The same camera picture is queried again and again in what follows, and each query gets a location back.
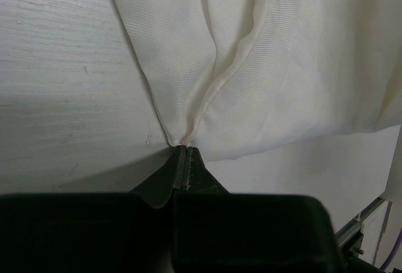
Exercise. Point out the white pleated skirt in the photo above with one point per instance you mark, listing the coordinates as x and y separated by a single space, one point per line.
238 77

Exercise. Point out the aluminium front table rail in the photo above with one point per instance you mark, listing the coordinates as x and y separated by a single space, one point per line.
348 231

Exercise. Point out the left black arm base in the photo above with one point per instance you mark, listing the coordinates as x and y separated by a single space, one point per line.
351 250

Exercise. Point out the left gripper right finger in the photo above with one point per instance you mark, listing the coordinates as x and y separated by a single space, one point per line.
196 178

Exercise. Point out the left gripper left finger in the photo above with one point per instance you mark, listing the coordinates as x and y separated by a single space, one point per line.
156 190

